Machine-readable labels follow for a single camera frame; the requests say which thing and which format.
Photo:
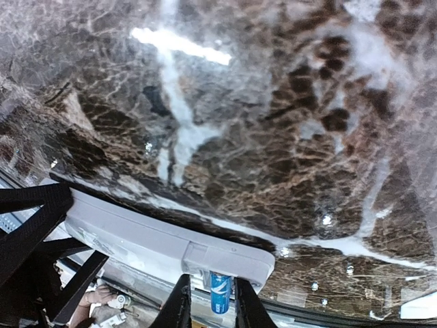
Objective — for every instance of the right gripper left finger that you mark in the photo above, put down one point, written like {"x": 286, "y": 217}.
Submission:
{"x": 176, "y": 312}

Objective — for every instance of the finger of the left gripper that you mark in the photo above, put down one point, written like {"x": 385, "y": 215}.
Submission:
{"x": 53, "y": 201}
{"x": 64, "y": 305}

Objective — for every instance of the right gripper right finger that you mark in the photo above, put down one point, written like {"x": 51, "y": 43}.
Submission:
{"x": 251, "y": 304}

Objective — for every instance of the blue battery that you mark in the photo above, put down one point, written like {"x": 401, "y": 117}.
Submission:
{"x": 220, "y": 292}

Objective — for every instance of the white remote control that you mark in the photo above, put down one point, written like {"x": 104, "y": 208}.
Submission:
{"x": 160, "y": 249}

